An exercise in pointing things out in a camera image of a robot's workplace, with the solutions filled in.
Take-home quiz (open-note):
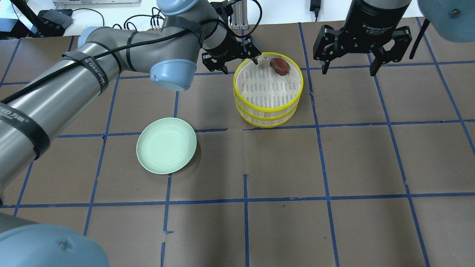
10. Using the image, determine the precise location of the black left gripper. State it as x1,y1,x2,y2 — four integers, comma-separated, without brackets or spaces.
202,2,262,75

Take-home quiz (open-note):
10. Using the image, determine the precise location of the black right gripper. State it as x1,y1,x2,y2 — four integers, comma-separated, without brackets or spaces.
312,0,413,77

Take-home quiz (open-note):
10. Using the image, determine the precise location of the yellow steamer top layer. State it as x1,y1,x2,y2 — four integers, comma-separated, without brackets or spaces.
233,52,304,112

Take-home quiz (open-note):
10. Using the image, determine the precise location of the yellow steamer layer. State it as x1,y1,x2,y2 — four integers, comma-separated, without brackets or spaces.
233,52,304,112
235,100,299,128

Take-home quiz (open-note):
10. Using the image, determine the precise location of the brown half bun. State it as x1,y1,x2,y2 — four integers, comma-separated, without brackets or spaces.
269,57,290,76

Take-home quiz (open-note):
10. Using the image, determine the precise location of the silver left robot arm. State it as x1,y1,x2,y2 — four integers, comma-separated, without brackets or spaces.
0,0,261,267

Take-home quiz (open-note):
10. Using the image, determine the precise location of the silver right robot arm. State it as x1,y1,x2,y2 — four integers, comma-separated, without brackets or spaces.
313,0,475,76

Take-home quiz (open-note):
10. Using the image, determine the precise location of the yellow steamer bottom layer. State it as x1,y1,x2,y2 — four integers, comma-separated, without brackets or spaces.
235,100,299,128

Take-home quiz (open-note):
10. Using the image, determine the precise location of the mint green plate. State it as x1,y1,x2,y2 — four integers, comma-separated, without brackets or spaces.
136,117,197,175

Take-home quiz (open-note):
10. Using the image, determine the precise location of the aluminium frame post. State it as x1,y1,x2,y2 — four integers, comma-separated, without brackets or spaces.
228,0,249,30

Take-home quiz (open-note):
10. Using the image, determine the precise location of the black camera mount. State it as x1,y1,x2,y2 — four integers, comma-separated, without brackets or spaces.
10,0,73,38

